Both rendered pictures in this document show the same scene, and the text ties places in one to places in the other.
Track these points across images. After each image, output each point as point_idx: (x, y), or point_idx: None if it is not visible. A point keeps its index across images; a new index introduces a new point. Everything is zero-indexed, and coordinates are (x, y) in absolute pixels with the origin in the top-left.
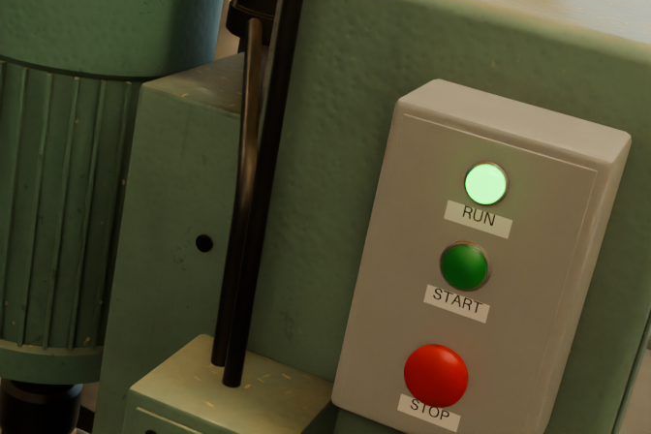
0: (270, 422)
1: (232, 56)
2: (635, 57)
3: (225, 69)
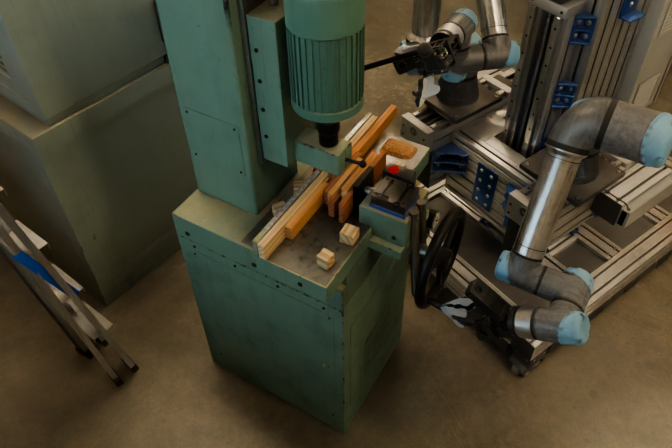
0: None
1: (279, 17)
2: None
3: (283, 9)
